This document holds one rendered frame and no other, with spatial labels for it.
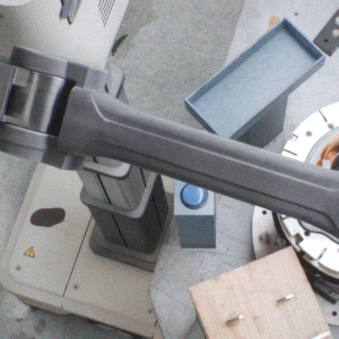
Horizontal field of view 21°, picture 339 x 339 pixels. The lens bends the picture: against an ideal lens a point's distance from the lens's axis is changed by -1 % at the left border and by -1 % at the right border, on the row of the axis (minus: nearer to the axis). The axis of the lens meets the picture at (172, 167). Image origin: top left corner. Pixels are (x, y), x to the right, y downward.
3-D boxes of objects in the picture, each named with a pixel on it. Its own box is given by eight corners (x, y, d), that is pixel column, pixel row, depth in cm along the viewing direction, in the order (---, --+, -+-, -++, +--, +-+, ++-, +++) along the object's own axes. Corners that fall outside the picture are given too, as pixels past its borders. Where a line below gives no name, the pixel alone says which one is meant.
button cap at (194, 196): (205, 184, 163) (205, 182, 162) (205, 206, 162) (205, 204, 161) (182, 184, 163) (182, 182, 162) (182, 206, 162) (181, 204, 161)
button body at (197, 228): (216, 214, 187) (214, 176, 163) (216, 248, 185) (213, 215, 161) (181, 214, 188) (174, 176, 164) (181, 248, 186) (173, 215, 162)
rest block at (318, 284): (325, 268, 179) (325, 265, 177) (347, 284, 178) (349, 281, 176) (312, 284, 178) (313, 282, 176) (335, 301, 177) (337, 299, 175)
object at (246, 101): (278, 78, 196) (285, 15, 169) (313, 113, 193) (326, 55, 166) (191, 151, 192) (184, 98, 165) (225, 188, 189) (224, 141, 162)
